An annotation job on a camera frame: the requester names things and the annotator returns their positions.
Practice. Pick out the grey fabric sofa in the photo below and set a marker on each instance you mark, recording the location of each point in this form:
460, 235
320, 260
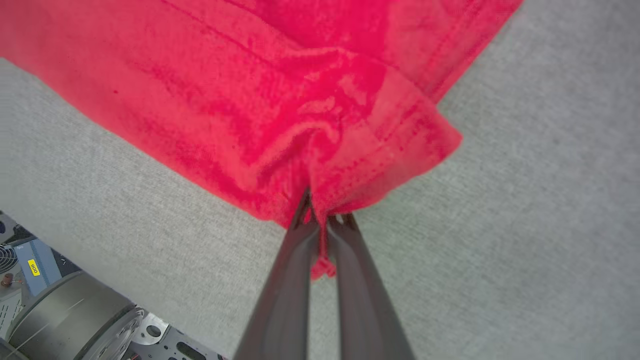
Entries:
500, 225

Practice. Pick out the silver perforated metal plate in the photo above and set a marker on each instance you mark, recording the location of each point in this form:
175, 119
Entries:
165, 340

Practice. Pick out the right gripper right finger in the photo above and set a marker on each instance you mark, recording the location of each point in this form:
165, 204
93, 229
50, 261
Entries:
365, 310

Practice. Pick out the black cooling fan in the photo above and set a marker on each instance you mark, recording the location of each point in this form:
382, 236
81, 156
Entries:
6, 257

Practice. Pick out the red and white shirt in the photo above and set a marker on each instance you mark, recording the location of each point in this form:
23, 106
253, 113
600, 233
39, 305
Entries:
250, 100

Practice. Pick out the grey metal robot waist cylinder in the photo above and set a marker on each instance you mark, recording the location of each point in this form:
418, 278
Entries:
65, 315

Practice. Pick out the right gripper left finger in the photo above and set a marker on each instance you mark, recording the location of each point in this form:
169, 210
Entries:
285, 310

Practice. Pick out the blue-grey box with yellow label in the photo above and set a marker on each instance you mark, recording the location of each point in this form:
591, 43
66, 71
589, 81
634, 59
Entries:
47, 272

